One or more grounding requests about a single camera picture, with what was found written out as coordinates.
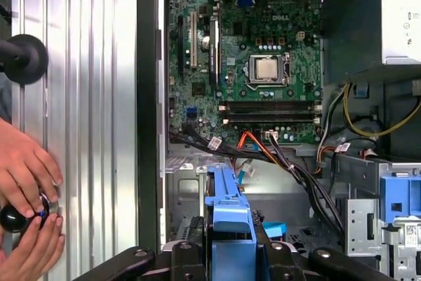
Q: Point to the green motherboard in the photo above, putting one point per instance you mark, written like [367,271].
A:
[296,73]

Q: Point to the metal optical drive cage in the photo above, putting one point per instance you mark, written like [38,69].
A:
[358,221]

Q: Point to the black graphics card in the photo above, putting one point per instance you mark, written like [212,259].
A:
[213,54]

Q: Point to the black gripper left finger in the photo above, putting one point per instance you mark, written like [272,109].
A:
[187,261]

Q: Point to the blue plastic drive latch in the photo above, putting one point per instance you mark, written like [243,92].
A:
[394,195]

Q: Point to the black RAM slot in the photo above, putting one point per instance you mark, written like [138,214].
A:
[269,117]
[269,106]

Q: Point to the silver CPU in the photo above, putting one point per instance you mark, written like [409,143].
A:
[267,68]

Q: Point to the white expansion slot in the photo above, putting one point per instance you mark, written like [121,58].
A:
[193,40]

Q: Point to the black round knob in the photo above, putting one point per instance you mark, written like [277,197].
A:
[26,59]

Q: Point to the person's left hand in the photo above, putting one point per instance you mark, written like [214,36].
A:
[23,169]

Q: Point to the metal disk bay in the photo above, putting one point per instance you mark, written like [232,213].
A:
[184,192]

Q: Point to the black expansion slot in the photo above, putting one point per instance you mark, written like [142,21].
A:
[180,44]

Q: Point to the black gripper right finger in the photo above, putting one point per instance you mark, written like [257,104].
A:
[279,261]

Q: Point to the person's right hand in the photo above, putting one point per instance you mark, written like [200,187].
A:
[29,254]

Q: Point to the hard disk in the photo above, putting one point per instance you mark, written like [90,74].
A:
[230,215]

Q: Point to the black open PC case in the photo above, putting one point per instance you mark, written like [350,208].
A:
[148,96]

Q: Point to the grey power supply unit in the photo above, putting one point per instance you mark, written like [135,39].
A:
[348,31]

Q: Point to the CPU socket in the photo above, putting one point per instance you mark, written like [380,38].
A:
[252,80]

